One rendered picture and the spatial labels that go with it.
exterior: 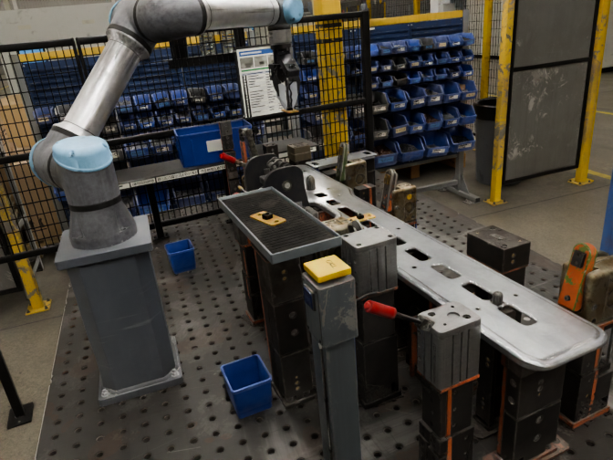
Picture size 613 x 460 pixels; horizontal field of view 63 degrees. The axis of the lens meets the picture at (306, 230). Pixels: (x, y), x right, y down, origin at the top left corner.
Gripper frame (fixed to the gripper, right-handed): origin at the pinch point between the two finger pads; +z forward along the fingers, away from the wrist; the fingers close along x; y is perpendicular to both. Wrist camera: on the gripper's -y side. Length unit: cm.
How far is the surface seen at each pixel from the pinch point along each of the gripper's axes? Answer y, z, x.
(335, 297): -99, 16, 32
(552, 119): 139, 64, -278
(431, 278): -85, 28, 3
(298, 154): 24.1, 23.6, -10.8
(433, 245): -72, 27, -7
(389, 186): -41.2, 21.4, -13.6
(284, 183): -46, 13, 20
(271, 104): 55, 6, -12
